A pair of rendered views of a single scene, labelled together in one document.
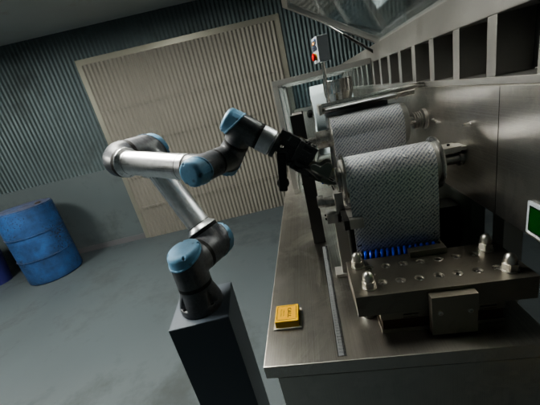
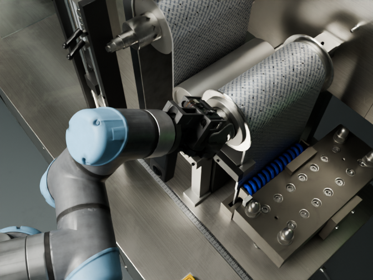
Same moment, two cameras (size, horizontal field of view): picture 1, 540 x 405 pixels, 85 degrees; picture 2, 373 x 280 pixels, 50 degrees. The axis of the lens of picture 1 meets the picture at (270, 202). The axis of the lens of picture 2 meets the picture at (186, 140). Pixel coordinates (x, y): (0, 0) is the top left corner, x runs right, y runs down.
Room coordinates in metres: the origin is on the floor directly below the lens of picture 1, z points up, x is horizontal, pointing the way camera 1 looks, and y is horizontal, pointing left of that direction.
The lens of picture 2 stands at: (0.57, 0.20, 1.92)
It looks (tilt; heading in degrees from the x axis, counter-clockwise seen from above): 56 degrees down; 311
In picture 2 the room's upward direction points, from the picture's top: straight up
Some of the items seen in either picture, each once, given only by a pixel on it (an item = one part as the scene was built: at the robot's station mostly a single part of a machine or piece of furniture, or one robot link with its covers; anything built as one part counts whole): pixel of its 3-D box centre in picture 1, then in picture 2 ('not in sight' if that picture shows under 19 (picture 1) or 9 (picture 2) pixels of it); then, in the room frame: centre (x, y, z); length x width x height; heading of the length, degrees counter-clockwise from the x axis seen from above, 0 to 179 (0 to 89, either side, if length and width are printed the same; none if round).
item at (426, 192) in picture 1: (395, 222); (275, 144); (0.75, -0.34, 1.11); 0.23 x 0.01 x 0.18; 80
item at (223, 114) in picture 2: (339, 179); (221, 123); (0.83, -0.22, 1.25); 0.07 x 0.02 x 0.07; 170
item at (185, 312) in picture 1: (198, 292); not in sight; (0.88, 0.32, 0.95); 0.15 x 0.15 x 0.10
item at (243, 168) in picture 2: (356, 222); (246, 168); (0.76, -0.23, 1.14); 0.04 x 0.02 x 0.03; 80
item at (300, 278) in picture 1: (336, 190); (60, 22); (1.75, -0.43, 0.88); 2.52 x 0.66 x 0.04; 170
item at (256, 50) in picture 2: not in sight; (227, 83); (0.93, -0.37, 1.18); 0.26 x 0.12 x 0.12; 80
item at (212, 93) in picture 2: (344, 178); (226, 120); (0.83, -0.23, 1.25); 0.15 x 0.01 x 0.15; 170
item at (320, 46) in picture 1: (318, 50); not in sight; (1.36, -0.35, 1.66); 0.07 x 0.07 x 0.10; 5
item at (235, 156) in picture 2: (350, 218); (232, 159); (0.80, -0.23, 1.14); 0.09 x 0.06 x 0.03; 170
